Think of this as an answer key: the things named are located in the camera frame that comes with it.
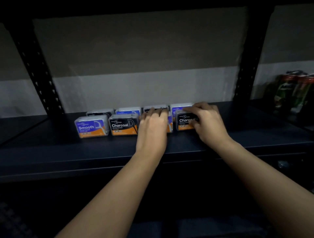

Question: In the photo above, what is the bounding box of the black label dental floss box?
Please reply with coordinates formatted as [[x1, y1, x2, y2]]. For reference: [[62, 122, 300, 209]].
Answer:
[[175, 110, 201, 131]]

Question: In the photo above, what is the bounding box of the person's right hand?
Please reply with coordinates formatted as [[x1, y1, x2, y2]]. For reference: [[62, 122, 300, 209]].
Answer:
[[183, 102, 234, 151]]

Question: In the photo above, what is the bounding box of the row of green drink cans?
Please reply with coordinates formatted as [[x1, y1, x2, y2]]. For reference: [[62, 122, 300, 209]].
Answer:
[[266, 70, 314, 116]]

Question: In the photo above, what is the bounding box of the blue label dental floss box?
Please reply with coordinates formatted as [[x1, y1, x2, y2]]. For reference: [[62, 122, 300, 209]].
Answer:
[[166, 111, 173, 133]]

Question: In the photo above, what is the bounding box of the person's right forearm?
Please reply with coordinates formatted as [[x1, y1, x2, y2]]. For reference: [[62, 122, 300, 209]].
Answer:
[[217, 137, 314, 238]]

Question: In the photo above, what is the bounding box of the person's left hand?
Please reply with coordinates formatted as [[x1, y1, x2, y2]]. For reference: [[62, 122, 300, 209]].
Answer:
[[135, 107, 170, 160]]

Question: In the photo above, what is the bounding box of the person's left forearm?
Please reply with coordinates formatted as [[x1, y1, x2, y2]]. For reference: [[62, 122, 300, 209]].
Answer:
[[55, 151, 165, 238]]

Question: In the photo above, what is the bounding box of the group of floss boxes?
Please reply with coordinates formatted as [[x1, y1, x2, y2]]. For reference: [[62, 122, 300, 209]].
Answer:
[[74, 103, 194, 139]]

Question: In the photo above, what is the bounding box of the dark metal shelf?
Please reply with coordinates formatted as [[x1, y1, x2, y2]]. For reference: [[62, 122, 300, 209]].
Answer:
[[0, 0, 314, 238]]

